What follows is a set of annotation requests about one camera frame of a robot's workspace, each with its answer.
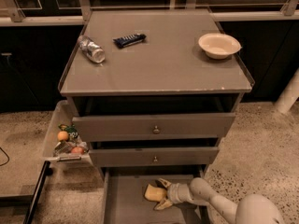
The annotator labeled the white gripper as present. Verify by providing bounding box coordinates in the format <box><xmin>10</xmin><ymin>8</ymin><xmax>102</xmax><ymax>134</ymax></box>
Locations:
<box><xmin>154</xmin><ymin>178</ymin><xmax>194</xmax><ymax>211</ymax></box>

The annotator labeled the yellow sponge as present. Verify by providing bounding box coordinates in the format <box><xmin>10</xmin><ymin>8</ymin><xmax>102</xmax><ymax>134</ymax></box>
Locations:
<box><xmin>144</xmin><ymin>184</ymin><xmax>167</xmax><ymax>203</ymax></box>

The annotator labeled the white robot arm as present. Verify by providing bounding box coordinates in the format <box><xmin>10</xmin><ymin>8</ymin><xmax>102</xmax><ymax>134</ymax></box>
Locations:
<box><xmin>145</xmin><ymin>177</ymin><xmax>285</xmax><ymax>224</ymax></box>

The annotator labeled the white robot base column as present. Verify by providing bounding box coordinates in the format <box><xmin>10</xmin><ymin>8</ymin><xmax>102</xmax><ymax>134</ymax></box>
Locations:
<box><xmin>275</xmin><ymin>68</ymin><xmax>299</xmax><ymax>114</ymax></box>

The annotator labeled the grey bottom drawer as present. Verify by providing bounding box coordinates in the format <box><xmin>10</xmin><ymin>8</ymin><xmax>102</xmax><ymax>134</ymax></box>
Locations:
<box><xmin>100</xmin><ymin>165</ymin><xmax>212</xmax><ymax>224</ymax></box>

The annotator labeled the grey drawer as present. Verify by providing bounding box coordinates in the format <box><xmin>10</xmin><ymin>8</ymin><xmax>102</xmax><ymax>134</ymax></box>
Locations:
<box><xmin>72</xmin><ymin>113</ymin><xmax>235</xmax><ymax>142</ymax></box>
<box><xmin>89</xmin><ymin>147</ymin><xmax>219</xmax><ymax>167</ymax></box>
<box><xmin>100</xmin><ymin>165</ymin><xmax>212</xmax><ymax>224</ymax></box>

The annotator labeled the grey middle drawer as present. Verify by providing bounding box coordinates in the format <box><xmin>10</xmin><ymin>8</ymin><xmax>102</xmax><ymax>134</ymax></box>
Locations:
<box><xmin>89</xmin><ymin>147</ymin><xmax>219</xmax><ymax>167</ymax></box>

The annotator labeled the grey top drawer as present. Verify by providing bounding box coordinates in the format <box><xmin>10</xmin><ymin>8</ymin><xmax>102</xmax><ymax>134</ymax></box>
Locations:
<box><xmin>72</xmin><ymin>113</ymin><xmax>235</xmax><ymax>142</ymax></box>

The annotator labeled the grey drawer cabinet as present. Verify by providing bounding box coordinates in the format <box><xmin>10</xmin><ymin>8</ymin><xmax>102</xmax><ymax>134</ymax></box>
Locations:
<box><xmin>57</xmin><ymin>8</ymin><xmax>255</xmax><ymax>173</ymax></box>

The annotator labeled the red apple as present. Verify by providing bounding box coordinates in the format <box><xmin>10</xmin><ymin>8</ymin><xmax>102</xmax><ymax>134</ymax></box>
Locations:
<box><xmin>71</xmin><ymin>147</ymin><xmax>85</xmax><ymax>154</ymax></box>

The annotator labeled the green snack packet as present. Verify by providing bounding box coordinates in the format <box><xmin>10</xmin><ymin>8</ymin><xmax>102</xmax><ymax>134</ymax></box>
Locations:
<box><xmin>59</xmin><ymin>124</ymin><xmax>78</xmax><ymax>140</ymax></box>

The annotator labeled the silver foil snack bag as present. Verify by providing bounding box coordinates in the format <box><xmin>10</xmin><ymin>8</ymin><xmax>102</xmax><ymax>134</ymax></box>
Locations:
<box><xmin>53</xmin><ymin>141</ymin><xmax>88</xmax><ymax>156</ymax></box>

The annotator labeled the clear plastic bin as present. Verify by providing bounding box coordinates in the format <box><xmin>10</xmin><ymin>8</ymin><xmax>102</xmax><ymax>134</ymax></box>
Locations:
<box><xmin>42</xmin><ymin>100</ymin><xmax>91</xmax><ymax>167</ymax></box>

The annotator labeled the orange fruit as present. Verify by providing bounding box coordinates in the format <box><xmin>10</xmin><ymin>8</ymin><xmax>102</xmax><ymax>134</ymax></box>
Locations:
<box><xmin>57</xmin><ymin>131</ymin><xmax>69</xmax><ymax>141</ymax></box>

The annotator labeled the black metal bar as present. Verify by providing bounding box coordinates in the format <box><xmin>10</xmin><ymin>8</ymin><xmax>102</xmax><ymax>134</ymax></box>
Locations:
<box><xmin>23</xmin><ymin>161</ymin><xmax>50</xmax><ymax>224</ymax></box>

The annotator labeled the white paper bowl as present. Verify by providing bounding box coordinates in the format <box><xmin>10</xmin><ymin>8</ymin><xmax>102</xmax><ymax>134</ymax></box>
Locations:
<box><xmin>198</xmin><ymin>33</ymin><xmax>242</xmax><ymax>60</ymax></box>

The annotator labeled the dark blue snack bar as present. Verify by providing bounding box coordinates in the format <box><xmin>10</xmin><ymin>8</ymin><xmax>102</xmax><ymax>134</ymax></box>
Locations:
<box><xmin>113</xmin><ymin>34</ymin><xmax>147</xmax><ymax>49</ymax></box>

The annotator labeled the white metal railing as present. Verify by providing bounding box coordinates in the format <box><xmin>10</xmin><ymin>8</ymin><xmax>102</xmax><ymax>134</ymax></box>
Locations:
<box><xmin>0</xmin><ymin>0</ymin><xmax>299</xmax><ymax>25</ymax></box>

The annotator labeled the black floor cable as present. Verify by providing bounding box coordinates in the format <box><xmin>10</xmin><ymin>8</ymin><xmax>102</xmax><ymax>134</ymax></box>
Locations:
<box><xmin>0</xmin><ymin>147</ymin><xmax>11</xmax><ymax>168</ymax></box>

